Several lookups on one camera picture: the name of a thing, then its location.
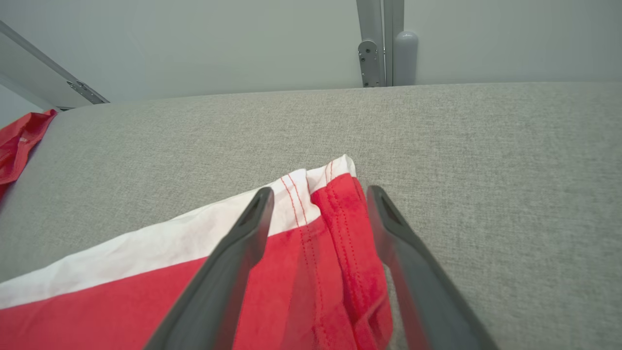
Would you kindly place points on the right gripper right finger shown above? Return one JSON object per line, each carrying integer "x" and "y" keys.
{"x": 423, "y": 291}

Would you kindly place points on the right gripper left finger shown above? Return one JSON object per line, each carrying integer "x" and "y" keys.
{"x": 218, "y": 287}

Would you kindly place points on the red shorts with white band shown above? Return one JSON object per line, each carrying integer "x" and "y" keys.
{"x": 121, "y": 301}

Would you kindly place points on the red basketball jersey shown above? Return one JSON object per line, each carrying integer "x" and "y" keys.
{"x": 19, "y": 146}

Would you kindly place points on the grey rounded cylinder cap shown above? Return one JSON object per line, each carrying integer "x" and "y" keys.
{"x": 406, "y": 61}

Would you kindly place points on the grey bracket plate with screws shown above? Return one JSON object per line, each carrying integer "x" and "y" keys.
{"x": 370, "y": 63}

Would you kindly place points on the grey metal partition post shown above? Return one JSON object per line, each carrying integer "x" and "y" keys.
{"x": 384, "y": 24}

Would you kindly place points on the grey metal partition rail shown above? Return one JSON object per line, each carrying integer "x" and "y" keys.
{"x": 48, "y": 63}

